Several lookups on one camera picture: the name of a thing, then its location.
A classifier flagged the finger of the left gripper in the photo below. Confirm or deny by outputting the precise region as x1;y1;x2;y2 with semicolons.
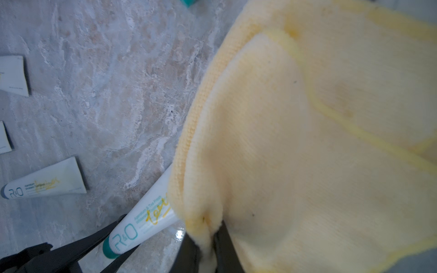
101;246;138;273
1;215;125;273

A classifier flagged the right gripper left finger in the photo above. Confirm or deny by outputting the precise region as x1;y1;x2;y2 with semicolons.
169;233;201;273

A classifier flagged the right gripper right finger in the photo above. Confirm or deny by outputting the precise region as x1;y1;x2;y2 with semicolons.
213;221;245;273

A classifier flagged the teal cap toothpaste tube back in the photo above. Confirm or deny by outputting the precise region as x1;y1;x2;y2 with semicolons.
102;166;178;259

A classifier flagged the teal cap toothpaste tube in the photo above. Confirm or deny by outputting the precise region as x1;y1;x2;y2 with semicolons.
102;166;178;259
180;0;197;8

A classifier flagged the dark green cap toothpaste tube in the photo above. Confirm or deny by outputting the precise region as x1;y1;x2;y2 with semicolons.
1;157;86;200

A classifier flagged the yellow cleaning cloth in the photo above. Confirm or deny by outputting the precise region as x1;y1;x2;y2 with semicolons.
168;1;437;273

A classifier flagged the toothpaste tube near left arm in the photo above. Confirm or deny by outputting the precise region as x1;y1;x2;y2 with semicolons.
0;55;29;97

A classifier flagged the black cap toothpaste tube centre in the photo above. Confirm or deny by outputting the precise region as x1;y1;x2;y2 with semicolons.
0;121;13;154

